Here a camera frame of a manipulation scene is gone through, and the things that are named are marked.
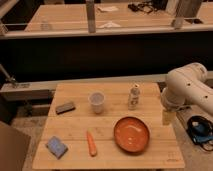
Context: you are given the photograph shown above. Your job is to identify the dark rectangular block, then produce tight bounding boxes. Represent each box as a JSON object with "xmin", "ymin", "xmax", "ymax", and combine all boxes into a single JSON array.
[{"xmin": 55, "ymin": 102, "xmax": 75, "ymax": 115}]

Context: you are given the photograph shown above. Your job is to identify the clear plastic cup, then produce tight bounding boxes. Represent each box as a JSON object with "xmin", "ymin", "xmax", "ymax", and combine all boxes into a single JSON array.
[{"xmin": 88, "ymin": 92, "xmax": 105, "ymax": 114}]

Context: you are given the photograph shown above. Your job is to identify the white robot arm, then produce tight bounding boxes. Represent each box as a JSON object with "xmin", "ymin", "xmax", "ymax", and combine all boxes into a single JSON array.
[{"xmin": 161, "ymin": 62, "xmax": 213, "ymax": 125}]

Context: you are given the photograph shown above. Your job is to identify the blue sponge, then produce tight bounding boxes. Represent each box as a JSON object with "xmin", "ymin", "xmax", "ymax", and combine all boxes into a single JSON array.
[{"xmin": 46, "ymin": 136, "xmax": 68, "ymax": 159}]

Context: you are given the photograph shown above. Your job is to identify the orange pepper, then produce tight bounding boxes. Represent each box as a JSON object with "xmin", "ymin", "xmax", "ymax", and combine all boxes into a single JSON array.
[{"xmin": 86, "ymin": 131, "xmax": 97, "ymax": 157}]

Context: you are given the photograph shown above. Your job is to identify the black cables on far table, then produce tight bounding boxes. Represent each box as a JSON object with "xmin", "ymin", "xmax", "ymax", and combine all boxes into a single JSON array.
[{"xmin": 127, "ymin": 0, "xmax": 161, "ymax": 14}]

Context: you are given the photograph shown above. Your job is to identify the orange bowl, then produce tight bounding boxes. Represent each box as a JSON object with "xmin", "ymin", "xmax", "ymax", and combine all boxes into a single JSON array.
[{"xmin": 114, "ymin": 117, "xmax": 150, "ymax": 153}]

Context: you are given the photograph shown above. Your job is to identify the grey vertical post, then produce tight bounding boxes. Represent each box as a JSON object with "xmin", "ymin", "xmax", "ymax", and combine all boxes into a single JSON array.
[{"xmin": 86, "ymin": 0, "xmax": 96, "ymax": 33}]

